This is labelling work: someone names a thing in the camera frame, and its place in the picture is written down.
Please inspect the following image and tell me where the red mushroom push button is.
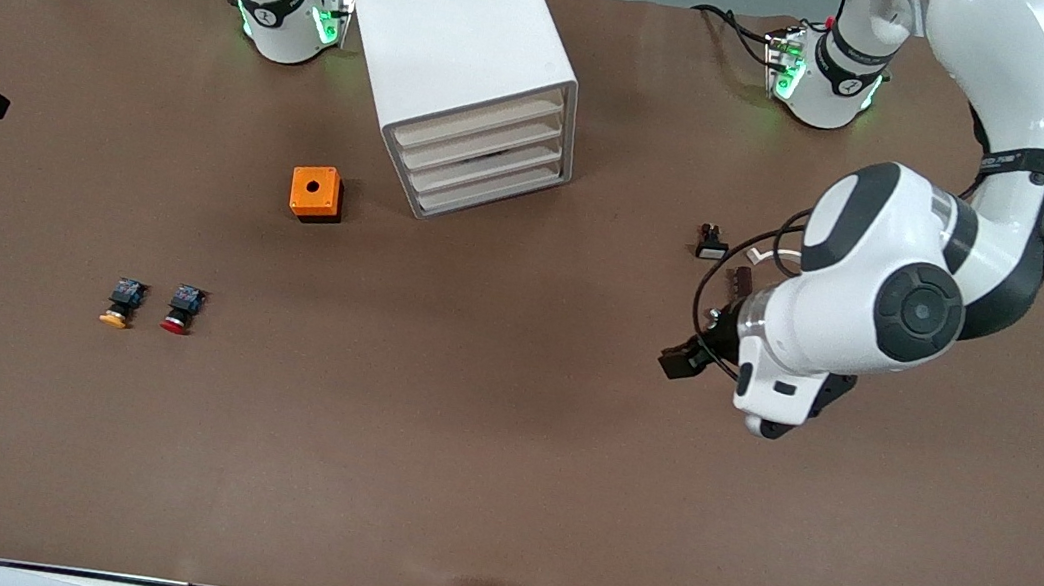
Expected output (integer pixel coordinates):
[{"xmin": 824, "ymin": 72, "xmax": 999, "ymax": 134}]
[{"xmin": 158, "ymin": 281, "xmax": 209, "ymax": 339}]

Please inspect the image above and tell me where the yellow mushroom push button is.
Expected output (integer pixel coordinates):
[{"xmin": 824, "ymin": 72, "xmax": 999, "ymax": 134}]
[{"xmin": 97, "ymin": 275, "xmax": 149, "ymax": 333}]

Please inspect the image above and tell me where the white curved plastic arc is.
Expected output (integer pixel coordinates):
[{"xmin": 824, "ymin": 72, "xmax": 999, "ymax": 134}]
[{"xmin": 744, "ymin": 244, "xmax": 807, "ymax": 276}]

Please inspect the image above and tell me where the orange box with hole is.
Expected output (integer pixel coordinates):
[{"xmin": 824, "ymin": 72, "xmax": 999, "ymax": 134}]
[{"xmin": 287, "ymin": 162, "xmax": 349, "ymax": 228}]

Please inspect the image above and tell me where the black switch with white face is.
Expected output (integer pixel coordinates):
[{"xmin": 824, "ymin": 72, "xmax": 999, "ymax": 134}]
[{"xmin": 694, "ymin": 221, "xmax": 734, "ymax": 264}]

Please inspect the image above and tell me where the black arm base cable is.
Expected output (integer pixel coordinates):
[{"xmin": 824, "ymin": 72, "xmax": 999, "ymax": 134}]
[{"xmin": 684, "ymin": 1, "xmax": 787, "ymax": 71}]

